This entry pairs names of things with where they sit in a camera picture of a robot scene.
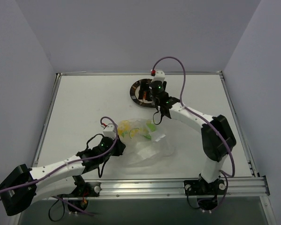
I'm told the clear printed plastic bag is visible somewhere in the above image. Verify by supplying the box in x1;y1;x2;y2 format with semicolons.
120;119;176;168

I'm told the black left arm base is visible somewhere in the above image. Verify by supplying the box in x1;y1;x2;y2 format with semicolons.
48;176;99;222

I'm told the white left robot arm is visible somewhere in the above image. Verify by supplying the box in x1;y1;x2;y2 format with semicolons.
0;136;126;216

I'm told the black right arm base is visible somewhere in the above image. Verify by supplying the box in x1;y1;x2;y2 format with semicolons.
184;175;229;214

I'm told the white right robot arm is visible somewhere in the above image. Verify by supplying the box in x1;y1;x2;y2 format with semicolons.
138;79;237;183

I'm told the yellow fake lemon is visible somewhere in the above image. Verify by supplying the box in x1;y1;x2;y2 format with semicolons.
118;120;139;139

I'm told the green fake fruit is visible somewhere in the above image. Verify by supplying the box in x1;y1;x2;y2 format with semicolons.
141;121;157;140

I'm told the brown rimmed ceramic plate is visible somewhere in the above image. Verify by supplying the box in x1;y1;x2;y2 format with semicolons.
129;79;155;108

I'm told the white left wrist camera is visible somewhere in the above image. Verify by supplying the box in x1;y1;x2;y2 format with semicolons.
101;123;116;139

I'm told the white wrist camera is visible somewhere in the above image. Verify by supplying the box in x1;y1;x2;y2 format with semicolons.
101;123;116;139
151;69;165;82

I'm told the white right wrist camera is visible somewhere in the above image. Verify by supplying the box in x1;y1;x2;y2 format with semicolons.
151;69;165;82

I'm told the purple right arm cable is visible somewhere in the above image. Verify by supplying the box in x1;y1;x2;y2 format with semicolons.
152;56;236;178

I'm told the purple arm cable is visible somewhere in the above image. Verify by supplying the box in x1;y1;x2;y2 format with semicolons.
0;116;119;204
152;56;236;178

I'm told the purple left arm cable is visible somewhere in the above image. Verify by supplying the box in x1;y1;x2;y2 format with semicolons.
0;116;119;204

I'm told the aluminium front rail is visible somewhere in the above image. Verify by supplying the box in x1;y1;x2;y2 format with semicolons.
63;177;270;200

